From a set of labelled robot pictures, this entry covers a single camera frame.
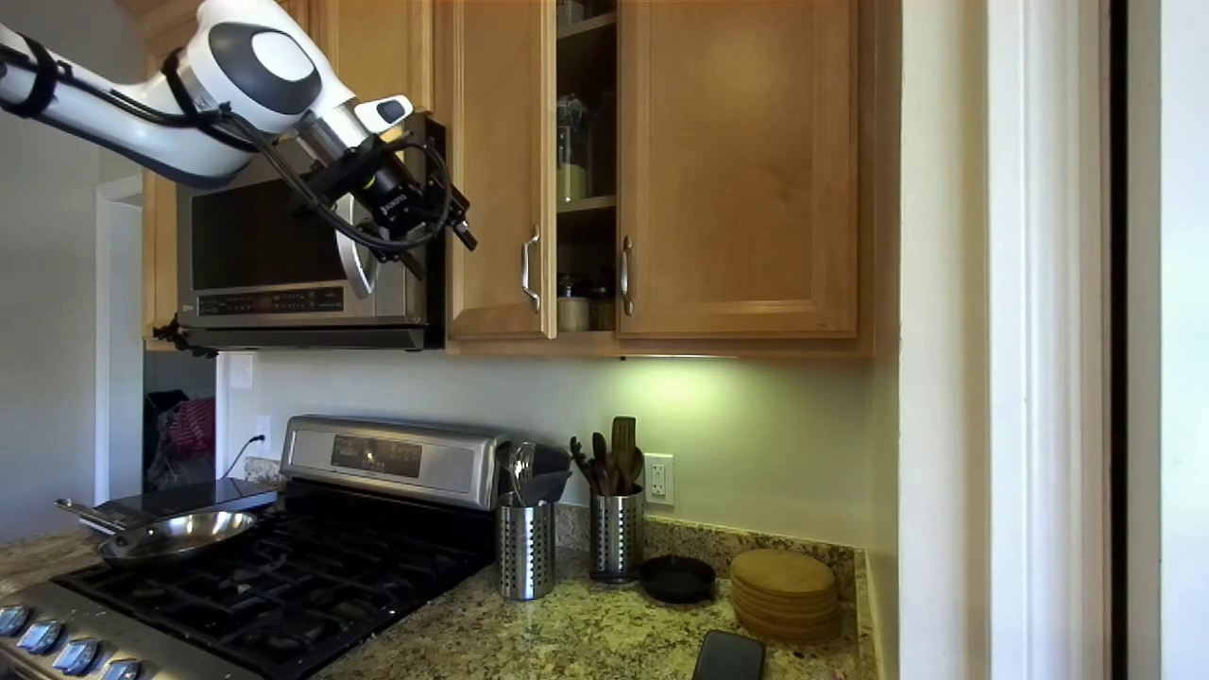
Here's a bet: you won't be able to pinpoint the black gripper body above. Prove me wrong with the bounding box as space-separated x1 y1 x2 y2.
327 128 450 244

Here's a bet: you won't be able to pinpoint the wooden cabinet door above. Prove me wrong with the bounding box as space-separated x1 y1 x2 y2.
612 0 868 349
443 0 561 349

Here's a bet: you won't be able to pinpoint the white room door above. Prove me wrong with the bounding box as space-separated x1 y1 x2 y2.
1123 0 1209 680

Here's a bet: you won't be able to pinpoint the glass jar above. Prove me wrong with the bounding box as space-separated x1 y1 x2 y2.
555 89 598 208

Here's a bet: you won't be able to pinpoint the small white container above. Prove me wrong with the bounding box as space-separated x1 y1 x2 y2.
555 282 619 336

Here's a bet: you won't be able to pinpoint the stainless steel microwave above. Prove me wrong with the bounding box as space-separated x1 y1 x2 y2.
168 117 452 354

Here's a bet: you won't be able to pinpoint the black kitchen utensils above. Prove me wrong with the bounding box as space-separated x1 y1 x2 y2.
493 438 541 505

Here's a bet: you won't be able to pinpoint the black kitchen turner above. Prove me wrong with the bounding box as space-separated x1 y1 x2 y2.
512 443 576 510

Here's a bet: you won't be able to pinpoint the black kitchen utensil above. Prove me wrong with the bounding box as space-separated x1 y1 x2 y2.
565 427 617 497

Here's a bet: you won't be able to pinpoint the wooden spatula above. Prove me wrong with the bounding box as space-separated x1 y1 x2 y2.
609 412 641 497

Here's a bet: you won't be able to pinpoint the red bag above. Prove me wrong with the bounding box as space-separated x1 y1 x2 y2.
143 385 219 491

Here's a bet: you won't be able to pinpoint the steel utensil holder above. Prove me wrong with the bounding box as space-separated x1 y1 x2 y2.
584 482 649 587
493 496 561 606

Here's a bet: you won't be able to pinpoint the stainless steel gas stove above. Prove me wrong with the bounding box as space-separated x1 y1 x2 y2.
0 412 544 680

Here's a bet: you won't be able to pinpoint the steel frying pan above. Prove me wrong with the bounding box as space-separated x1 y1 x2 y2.
52 491 264 565

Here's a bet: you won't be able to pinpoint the small black dish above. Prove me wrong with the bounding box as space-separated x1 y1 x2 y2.
636 551 721 608

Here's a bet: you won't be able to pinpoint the black spatula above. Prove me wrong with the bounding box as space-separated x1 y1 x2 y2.
688 626 770 680

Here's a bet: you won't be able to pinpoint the silver microwave handle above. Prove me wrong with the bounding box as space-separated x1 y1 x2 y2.
331 223 377 297

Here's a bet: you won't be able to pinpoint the metal cabinet door handle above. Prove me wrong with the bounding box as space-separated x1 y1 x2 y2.
517 228 546 313
612 235 637 322

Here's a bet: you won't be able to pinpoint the white wall outlet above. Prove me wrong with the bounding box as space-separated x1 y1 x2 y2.
241 427 287 491
637 448 678 510

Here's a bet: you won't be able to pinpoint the dark power cord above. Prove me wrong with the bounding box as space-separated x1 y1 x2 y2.
214 429 273 491

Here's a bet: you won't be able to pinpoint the wooden wall cabinet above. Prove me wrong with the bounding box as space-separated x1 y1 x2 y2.
138 0 908 371

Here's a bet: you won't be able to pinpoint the white door frame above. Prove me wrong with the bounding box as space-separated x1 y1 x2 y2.
981 0 1117 680

